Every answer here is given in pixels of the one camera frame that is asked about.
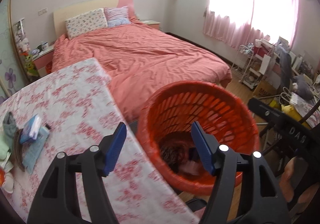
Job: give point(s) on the black office chair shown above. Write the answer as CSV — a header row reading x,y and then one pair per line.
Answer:
x,y
285,69

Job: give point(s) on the pink white nightstand with mugs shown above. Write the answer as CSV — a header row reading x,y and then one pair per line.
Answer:
x,y
41,60

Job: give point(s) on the dark cloth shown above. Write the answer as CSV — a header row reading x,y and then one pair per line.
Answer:
x,y
175,151

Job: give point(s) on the light blue booklet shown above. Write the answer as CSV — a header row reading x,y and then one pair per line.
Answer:
x,y
35,154

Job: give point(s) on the bed with pink cover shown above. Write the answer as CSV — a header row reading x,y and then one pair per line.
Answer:
x,y
140,54

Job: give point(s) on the grey cloth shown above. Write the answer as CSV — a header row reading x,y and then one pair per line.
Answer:
x,y
303,86

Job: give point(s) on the beige nightstand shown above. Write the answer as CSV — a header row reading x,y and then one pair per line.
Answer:
x,y
151,24

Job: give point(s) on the shelf of plush toys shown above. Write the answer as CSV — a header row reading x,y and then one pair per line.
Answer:
x,y
22,36

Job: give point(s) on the green fuzzy sock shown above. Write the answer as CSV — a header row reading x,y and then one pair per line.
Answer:
x,y
5,149

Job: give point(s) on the green plush toy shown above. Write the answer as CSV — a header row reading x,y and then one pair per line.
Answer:
x,y
31,65

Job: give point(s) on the white orange container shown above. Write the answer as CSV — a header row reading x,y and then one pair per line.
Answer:
x,y
7,182

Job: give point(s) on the blue striped cloth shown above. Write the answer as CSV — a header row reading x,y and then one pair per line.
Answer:
x,y
31,129

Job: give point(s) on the white mug with dark band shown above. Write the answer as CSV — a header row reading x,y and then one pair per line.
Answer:
x,y
45,46

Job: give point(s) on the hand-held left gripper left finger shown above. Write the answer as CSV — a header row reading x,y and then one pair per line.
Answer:
x,y
116,149

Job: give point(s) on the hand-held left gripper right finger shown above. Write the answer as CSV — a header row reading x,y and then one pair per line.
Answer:
x,y
202,149

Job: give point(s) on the cardboard box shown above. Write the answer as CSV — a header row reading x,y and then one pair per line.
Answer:
x,y
265,87

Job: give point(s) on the pink curtain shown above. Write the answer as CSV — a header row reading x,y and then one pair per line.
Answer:
x,y
225,24

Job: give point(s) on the white floral pillow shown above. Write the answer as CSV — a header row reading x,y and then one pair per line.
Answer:
x,y
85,22

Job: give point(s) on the yellow bag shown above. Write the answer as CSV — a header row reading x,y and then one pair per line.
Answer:
x,y
291,112

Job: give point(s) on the grey fuzzy sock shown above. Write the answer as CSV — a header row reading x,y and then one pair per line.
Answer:
x,y
10,121

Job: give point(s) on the red plastic laundry basket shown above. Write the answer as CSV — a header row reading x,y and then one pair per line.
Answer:
x,y
200,104

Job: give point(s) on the pink striped pillow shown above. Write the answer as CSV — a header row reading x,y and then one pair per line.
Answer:
x,y
117,16

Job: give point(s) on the white wall outlet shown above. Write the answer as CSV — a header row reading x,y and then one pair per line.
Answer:
x,y
42,11

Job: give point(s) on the beige pink headboard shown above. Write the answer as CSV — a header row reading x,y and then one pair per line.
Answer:
x,y
62,14

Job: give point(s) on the person's bare leg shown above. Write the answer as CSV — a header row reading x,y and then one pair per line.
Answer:
x,y
287,176

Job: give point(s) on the dark slipper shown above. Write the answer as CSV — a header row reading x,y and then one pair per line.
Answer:
x,y
195,204

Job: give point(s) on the flower-print wardrobe door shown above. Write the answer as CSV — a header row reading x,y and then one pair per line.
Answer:
x,y
10,74

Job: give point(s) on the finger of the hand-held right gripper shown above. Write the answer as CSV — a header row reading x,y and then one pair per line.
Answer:
x,y
287,126

